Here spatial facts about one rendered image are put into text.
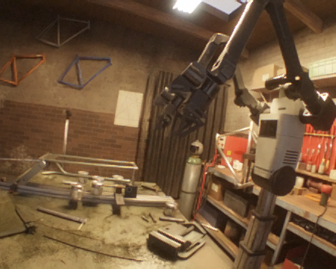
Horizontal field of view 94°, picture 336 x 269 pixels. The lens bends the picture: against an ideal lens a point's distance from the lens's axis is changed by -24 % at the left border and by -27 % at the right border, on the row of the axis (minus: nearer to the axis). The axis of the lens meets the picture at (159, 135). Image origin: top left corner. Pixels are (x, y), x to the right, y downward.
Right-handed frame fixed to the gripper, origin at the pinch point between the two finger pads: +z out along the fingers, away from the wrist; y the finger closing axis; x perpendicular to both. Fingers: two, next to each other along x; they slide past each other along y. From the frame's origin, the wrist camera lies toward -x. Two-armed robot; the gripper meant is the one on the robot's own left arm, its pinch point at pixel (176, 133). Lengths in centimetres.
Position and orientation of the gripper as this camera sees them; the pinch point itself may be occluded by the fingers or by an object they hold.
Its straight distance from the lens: 60.1
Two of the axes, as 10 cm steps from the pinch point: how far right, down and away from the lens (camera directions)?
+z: -6.2, 7.9, -0.3
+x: 7.8, 6.1, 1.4
